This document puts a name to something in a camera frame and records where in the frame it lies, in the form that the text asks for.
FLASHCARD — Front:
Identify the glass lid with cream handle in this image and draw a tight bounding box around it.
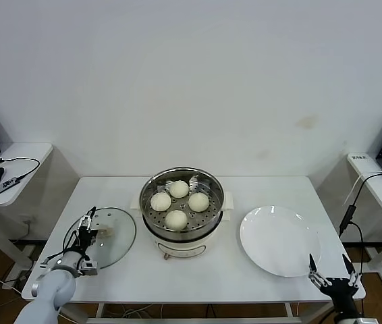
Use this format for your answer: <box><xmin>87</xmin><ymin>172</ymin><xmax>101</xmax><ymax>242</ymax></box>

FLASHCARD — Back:
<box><xmin>63</xmin><ymin>207</ymin><xmax>137</xmax><ymax>271</ymax></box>

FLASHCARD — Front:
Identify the white laptop cable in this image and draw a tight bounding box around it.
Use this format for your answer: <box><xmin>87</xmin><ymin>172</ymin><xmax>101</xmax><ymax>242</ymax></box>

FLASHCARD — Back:
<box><xmin>343</xmin><ymin>170</ymin><xmax>382</xmax><ymax>205</ymax></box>

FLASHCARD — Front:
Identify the cream electric cooker pot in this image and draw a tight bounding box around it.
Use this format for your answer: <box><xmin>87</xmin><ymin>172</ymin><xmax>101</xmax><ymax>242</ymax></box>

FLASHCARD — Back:
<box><xmin>142</xmin><ymin>207</ymin><xmax>235</xmax><ymax>261</ymax></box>

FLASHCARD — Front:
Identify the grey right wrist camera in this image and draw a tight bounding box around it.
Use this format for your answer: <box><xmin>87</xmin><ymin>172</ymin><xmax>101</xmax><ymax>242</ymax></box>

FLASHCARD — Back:
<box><xmin>333</xmin><ymin>312</ymin><xmax>379</xmax><ymax>324</ymax></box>

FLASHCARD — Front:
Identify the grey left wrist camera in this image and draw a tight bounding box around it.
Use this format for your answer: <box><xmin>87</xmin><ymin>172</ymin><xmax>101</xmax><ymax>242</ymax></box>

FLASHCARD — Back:
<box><xmin>77</xmin><ymin>259</ymin><xmax>99</xmax><ymax>277</ymax></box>

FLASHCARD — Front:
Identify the white side table with mouse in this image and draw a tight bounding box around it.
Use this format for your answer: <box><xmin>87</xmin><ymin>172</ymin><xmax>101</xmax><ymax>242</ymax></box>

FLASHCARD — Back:
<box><xmin>0</xmin><ymin>142</ymin><xmax>55</xmax><ymax>271</ymax></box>

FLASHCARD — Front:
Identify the stainless steel steamer basket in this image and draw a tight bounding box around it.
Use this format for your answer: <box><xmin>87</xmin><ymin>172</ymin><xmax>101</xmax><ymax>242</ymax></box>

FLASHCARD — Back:
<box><xmin>130</xmin><ymin>165</ymin><xmax>236</xmax><ymax>236</ymax></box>

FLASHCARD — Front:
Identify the grey usb hub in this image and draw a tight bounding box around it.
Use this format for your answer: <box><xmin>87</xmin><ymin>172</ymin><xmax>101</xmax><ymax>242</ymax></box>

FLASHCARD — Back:
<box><xmin>0</xmin><ymin>176</ymin><xmax>22</xmax><ymax>194</ymax></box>

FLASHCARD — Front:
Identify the white side table with label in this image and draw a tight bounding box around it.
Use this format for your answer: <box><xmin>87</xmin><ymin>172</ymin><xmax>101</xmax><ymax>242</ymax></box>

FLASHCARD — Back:
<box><xmin>341</xmin><ymin>152</ymin><xmax>382</xmax><ymax>293</ymax></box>

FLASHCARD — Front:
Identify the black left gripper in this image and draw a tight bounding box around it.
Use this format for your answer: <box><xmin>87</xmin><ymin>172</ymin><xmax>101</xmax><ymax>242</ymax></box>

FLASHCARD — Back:
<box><xmin>76</xmin><ymin>206</ymin><xmax>98</xmax><ymax>253</ymax></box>

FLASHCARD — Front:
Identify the white table frame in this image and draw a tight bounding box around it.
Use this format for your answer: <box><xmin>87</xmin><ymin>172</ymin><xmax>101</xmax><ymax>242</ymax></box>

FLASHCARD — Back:
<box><xmin>86</xmin><ymin>302</ymin><xmax>333</xmax><ymax>324</ymax></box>

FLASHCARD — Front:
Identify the white round plate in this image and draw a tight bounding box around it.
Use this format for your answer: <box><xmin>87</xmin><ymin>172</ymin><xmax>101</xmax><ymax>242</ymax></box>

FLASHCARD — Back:
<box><xmin>239</xmin><ymin>205</ymin><xmax>323</xmax><ymax>278</ymax></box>

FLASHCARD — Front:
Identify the white steamed baozi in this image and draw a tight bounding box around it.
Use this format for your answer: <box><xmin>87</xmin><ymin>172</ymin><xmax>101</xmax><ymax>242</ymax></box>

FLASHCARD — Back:
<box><xmin>150</xmin><ymin>192</ymin><xmax>172</xmax><ymax>213</ymax></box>
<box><xmin>164</xmin><ymin>209</ymin><xmax>188</xmax><ymax>231</ymax></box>
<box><xmin>188</xmin><ymin>192</ymin><xmax>211</xmax><ymax>213</ymax></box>
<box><xmin>169</xmin><ymin>180</ymin><xmax>190</xmax><ymax>199</ymax></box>

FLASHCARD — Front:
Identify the thin black hub cable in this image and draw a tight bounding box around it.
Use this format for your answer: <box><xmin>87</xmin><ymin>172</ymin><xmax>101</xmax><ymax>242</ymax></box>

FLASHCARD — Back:
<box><xmin>0</xmin><ymin>155</ymin><xmax>41</xmax><ymax>180</ymax></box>

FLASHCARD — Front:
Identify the black cable with adapter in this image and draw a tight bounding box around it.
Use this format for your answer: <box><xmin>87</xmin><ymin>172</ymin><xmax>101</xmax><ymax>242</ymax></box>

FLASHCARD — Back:
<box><xmin>338</xmin><ymin>171</ymin><xmax>382</xmax><ymax>281</ymax></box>

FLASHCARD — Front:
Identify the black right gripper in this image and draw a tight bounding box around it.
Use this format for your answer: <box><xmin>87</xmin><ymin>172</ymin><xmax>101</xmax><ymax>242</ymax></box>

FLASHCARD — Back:
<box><xmin>307</xmin><ymin>253</ymin><xmax>361</xmax><ymax>317</ymax></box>

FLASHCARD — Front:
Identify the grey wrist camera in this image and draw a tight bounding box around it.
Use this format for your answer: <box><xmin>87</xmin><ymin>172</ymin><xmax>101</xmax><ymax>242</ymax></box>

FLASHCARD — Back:
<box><xmin>77</xmin><ymin>259</ymin><xmax>99</xmax><ymax>277</ymax></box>
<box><xmin>333</xmin><ymin>312</ymin><xmax>379</xmax><ymax>324</ymax></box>

